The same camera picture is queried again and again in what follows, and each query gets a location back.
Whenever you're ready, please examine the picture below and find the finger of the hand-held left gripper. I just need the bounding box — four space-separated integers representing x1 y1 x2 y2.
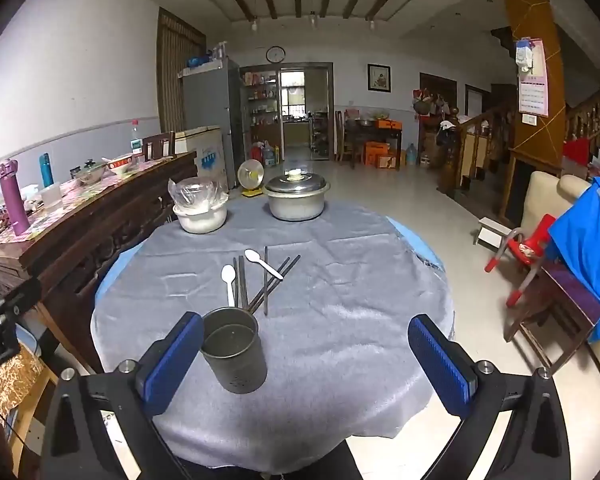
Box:
0 277 42 329

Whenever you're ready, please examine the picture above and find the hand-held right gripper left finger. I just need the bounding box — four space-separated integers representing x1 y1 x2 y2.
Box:
40 311 206 480

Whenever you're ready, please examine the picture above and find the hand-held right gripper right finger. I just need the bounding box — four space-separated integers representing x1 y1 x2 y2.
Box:
408 314 571 480

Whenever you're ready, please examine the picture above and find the metal utensil holder cup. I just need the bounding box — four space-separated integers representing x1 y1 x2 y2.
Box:
200 306 269 395

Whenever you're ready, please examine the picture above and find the white plastic spoon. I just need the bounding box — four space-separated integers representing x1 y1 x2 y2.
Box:
221 264 238 309
243 248 285 281

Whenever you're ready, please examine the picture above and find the golden patterned cushion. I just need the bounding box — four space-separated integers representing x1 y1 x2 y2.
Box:
0 344 45 413

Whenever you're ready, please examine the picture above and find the dark wooden sideboard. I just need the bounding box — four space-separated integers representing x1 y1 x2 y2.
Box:
0 152 199 376

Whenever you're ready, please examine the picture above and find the purple drinking bottle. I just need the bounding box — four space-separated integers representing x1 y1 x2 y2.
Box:
0 158 31 237

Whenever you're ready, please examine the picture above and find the white plastic container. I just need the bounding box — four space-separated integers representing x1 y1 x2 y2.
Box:
38 182 64 209

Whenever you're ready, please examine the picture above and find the checked floral table cover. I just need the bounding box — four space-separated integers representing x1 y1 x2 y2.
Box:
0 156 182 247

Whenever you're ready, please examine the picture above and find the grey tablecloth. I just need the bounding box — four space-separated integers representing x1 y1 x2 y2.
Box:
90 195 456 476

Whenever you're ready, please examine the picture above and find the blue table cover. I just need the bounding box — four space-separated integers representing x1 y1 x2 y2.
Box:
94 216 449 311

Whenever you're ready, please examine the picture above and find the teal drinking bottle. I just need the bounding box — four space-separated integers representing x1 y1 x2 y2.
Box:
39 152 55 189

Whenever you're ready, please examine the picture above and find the white bowl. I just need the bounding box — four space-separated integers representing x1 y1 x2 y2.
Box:
172 194 230 235

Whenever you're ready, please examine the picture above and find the glass bowl with lid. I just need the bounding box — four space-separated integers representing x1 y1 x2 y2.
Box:
70 158 109 185

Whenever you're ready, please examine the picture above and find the red plastic chair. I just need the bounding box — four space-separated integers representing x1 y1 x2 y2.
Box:
483 213 559 308

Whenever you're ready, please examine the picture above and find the white step stool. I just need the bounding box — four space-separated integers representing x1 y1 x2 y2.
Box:
473 216 514 250

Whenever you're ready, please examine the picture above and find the clear plastic bag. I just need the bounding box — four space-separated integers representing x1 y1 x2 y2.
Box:
167 176 230 212

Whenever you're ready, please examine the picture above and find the red patterned bowl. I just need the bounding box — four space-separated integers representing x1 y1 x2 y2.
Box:
101 154 137 176

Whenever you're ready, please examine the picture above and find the aluminium pot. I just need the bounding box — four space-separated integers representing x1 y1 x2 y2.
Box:
267 190 326 222

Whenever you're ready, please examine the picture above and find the clear plastic water bottle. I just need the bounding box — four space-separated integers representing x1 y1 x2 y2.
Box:
129 118 145 157

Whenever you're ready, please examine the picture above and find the blue jacket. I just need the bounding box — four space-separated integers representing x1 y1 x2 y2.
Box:
547 175 600 359

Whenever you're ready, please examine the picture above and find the small floor fan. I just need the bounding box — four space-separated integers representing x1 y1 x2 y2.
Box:
236 158 266 198

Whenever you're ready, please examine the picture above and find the dark wooden chair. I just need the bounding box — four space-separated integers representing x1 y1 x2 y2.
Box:
142 130 177 162

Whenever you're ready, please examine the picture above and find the white chest freezer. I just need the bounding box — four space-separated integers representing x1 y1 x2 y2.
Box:
174 124 230 192

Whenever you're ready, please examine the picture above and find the wooden stair railing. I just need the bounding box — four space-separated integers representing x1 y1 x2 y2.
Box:
437 104 516 196

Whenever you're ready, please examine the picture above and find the wooden side table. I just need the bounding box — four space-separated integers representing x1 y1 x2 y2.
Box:
343 119 405 170

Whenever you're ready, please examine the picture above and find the shelf with bottles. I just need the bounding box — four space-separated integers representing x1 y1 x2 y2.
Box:
240 67 284 166

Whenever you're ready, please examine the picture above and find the grey refrigerator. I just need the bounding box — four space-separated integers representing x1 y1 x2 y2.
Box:
181 57 246 189

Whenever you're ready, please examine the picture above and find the brown slatted door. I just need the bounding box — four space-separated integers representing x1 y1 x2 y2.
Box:
155 7 207 134

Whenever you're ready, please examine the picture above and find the framed picture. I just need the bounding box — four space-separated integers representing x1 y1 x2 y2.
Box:
367 63 393 94

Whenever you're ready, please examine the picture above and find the orange wooden pillar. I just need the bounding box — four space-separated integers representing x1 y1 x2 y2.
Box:
494 0 567 162

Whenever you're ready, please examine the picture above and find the pink wall calendar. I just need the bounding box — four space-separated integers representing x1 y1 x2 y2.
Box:
513 37 551 119

